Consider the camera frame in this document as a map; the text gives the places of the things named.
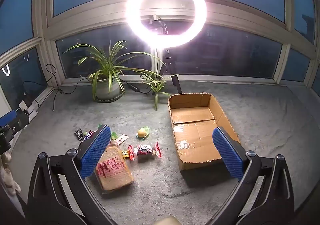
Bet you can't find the white window frame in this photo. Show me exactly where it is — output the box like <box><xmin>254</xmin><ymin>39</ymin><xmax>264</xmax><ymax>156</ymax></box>
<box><xmin>0</xmin><ymin>0</ymin><xmax>320</xmax><ymax>91</ymax></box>

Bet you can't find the grey-green plant pot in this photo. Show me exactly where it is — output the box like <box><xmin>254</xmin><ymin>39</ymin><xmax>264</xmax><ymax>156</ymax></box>
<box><xmin>87</xmin><ymin>70</ymin><xmax>125</xmax><ymax>103</ymax></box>

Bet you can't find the red wrapped snack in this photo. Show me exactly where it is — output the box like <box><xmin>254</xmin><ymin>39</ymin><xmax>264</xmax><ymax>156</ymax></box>
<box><xmin>134</xmin><ymin>141</ymin><xmax>162</xmax><ymax>158</ymax></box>

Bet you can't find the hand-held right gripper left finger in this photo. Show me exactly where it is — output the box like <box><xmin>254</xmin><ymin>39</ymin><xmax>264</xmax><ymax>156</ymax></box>
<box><xmin>27</xmin><ymin>125</ymin><xmax>112</xmax><ymax>225</ymax></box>

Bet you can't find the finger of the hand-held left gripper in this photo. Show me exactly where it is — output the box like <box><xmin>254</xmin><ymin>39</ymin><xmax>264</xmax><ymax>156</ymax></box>
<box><xmin>9</xmin><ymin>112</ymin><xmax>29</xmax><ymax>138</ymax></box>
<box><xmin>0</xmin><ymin>110</ymin><xmax>17</xmax><ymax>127</ymax></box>

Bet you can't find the brown chocolate bar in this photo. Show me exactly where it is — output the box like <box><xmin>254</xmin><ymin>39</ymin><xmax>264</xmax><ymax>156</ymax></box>
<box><xmin>79</xmin><ymin>130</ymin><xmax>97</xmax><ymax>143</ymax></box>

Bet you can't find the black light tripod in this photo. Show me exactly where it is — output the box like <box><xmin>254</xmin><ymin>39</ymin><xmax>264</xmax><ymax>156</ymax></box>
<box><xmin>147</xmin><ymin>15</ymin><xmax>183</xmax><ymax>96</ymax></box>

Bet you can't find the small red snack packet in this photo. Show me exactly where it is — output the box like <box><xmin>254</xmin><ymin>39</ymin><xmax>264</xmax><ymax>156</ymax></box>
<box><xmin>127</xmin><ymin>145</ymin><xmax>136</xmax><ymax>161</ymax></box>

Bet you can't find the white ring light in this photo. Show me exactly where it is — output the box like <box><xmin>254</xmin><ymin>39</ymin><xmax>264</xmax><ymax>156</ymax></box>
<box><xmin>125</xmin><ymin>0</ymin><xmax>208</xmax><ymax>48</ymax></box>

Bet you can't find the round cake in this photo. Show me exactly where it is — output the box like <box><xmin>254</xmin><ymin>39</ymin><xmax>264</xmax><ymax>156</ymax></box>
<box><xmin>136</xmin><ymin>126</ymin><xmax>150</xmax><ymax>140</ymax></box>

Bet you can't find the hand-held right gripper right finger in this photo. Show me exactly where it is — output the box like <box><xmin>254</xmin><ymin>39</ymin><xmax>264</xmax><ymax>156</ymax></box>
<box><xmin>212</xmin><ymin>126</ymin><xmax>295</xmax><ymax>225</ymax></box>

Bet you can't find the large spider plant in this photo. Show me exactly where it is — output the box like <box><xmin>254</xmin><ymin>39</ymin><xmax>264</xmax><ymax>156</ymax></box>
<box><xmin>62</xmin><ymin>40</ymin><xmax>165</xmax><ymax>102</ymax></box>

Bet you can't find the person's left forearm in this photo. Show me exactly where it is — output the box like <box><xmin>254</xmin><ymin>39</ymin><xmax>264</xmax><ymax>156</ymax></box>
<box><xmin>0</xmin><ymin>152</ymin><xmax>22</xmax><ymax>197</ymax></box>

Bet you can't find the cardboard box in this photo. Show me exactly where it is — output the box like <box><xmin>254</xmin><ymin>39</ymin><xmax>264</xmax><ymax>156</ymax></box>
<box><xmin>167</xmin><ymin>93</ymin><xmax>242</xmax><ymax>172</ymax></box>

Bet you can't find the white wall charger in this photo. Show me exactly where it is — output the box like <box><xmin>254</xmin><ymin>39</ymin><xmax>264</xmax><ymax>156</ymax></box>
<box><xmin>18</xmin><ymin>100</ymin><xmax>38</xmax><ymax>118</ymax></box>

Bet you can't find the small spider plant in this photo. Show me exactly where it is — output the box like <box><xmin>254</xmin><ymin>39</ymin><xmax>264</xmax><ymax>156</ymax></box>
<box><xmin>135</xmin><ymin>70</ymin><xmax>172</xmax><ymax>111</ymax></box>

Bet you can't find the sliced bread packet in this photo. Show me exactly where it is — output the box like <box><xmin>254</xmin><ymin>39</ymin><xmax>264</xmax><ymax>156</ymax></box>
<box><xmin>94</xmin><ymin>140</ymin><xmax>134</xmax><ymax>192</ymax></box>

